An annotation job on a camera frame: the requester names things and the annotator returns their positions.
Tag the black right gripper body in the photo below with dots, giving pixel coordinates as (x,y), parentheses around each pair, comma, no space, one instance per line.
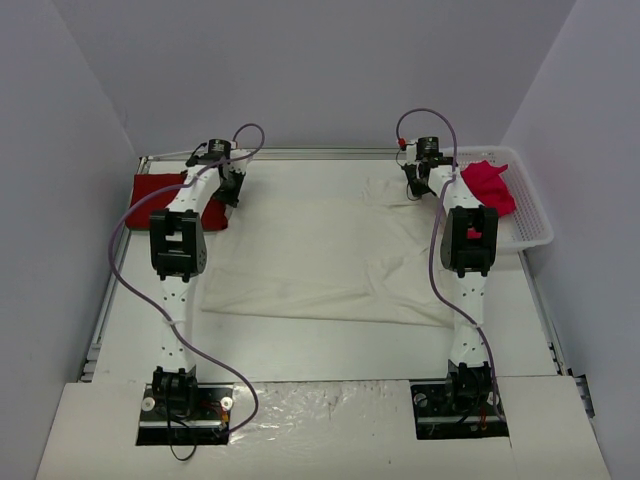
(415,180)

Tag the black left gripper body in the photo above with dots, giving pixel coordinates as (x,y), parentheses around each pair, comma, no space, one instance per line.
(230,189)

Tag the white t shirt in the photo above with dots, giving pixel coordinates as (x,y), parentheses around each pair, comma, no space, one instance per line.
(362,259)

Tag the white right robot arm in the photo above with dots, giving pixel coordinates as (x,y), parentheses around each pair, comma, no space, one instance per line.
(458,269)

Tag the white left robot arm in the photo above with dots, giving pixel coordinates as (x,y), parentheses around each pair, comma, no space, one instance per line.
(179,257)

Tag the folded red t shirt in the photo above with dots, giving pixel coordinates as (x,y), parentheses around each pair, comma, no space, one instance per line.
(213,218)

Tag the pink t shirt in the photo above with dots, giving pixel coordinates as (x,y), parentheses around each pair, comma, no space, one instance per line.
(485,182)

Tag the white plastic basket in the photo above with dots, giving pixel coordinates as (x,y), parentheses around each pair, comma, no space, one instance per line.
(528,226)

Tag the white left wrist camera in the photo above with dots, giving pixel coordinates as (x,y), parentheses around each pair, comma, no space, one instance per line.
(239,161)

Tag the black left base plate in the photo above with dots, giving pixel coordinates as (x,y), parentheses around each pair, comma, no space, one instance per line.
(206,425)

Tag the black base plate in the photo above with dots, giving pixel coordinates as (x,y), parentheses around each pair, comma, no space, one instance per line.
(206,425)
(438,417)

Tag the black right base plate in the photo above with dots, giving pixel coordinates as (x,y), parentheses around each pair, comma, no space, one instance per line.
(438,417)

